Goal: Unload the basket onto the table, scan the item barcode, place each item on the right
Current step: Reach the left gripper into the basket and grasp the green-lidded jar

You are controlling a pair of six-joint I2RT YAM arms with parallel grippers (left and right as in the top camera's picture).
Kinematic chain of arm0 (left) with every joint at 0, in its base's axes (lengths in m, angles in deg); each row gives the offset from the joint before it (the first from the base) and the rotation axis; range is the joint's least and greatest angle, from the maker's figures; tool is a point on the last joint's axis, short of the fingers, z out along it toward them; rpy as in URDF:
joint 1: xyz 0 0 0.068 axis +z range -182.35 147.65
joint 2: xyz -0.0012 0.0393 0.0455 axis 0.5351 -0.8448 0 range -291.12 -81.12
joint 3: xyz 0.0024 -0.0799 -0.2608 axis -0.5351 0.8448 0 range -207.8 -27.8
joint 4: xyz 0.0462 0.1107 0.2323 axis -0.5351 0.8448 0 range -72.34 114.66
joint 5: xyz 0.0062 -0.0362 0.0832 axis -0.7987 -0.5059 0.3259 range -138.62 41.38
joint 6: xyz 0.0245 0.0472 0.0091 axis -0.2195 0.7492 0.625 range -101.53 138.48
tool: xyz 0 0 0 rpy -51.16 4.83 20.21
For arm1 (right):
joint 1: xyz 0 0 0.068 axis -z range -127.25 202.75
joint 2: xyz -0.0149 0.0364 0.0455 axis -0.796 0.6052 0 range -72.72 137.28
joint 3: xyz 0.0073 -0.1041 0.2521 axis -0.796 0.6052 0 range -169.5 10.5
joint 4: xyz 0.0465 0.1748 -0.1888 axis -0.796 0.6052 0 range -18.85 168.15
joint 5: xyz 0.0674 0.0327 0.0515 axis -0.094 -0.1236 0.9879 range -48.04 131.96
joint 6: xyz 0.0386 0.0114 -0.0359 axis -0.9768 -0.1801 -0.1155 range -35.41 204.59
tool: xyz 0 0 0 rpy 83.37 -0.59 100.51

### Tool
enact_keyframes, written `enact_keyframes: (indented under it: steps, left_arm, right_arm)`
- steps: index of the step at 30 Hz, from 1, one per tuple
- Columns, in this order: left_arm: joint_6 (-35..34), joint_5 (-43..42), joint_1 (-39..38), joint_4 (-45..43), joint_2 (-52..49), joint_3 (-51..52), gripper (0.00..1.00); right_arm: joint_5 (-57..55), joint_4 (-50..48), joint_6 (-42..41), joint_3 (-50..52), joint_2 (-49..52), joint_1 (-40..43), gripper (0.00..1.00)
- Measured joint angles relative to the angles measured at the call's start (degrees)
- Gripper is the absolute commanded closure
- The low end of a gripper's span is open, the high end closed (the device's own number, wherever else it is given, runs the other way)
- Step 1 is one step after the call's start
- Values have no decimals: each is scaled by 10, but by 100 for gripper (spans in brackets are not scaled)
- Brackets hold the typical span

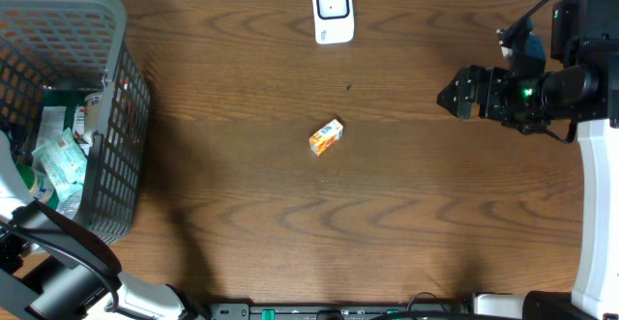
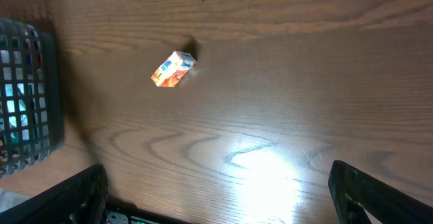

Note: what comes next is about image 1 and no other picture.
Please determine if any orange Kleenex tissue pack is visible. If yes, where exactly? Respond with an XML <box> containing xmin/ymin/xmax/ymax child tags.
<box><xmin>309</xmin><ymin>119</ymin><xmax>344</xmax><ymax>156</ymax></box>

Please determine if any white cotton swab tub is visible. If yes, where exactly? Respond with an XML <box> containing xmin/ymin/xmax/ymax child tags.
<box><xmin>83</xmin><ymin>92</ymin><xmax>103</xmax><ymax>144</ymax></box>

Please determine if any green lid jar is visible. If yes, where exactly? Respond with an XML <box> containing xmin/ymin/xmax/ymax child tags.
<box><xmin>16</xmin><ymin>164</ymin><xmax>59</xmax><ymax>210</ymax></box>

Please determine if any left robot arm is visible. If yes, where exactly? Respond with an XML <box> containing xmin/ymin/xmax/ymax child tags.
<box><xmin>1</xmin><ymin>136</ymin><xmax>212</xmax><ymax>319</ymax></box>

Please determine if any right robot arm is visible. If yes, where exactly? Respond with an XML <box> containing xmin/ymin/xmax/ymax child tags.
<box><xmin>436</xmin><ymin>0</ymin><xmax>618</xmax><ymax>319</ymax></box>

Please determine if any white barcode scanner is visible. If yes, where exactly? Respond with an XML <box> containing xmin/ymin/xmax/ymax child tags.
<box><xmin>312</xmin><ymin>0</ymin><xmax>355</xmax><ymax>45</ymax></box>

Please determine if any red box in basket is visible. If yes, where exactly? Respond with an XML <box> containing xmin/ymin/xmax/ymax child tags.
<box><xmin>117</xmin><ymin>79</ymin><xmax>142</xmax><ymax>150</ymax></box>

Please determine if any green 3M gloves package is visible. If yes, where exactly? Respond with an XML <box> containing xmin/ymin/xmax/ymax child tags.
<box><xmin>33</xmin><ymin>87</ymin><xmax>103</xmax><ymax>219</ymax></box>

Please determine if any mint green wipes pack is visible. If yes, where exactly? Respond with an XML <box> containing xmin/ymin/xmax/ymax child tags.
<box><xmin>33</xmin><ymin>129</ymin><xmax>88</xmax><ymax>203</ymax></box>

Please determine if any grey plastic shopping basket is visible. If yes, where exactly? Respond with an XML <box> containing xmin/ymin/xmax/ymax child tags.
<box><xmin>1</xmin><ymin>0</ymin><xmax>151</xmax><ymax>245</ymax></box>

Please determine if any black mounting rail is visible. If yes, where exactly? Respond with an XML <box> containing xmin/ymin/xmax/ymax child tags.
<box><xmin>206</xmin><ymin>298</ymin><xmax>473</xmax><ymax>320</ymax></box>

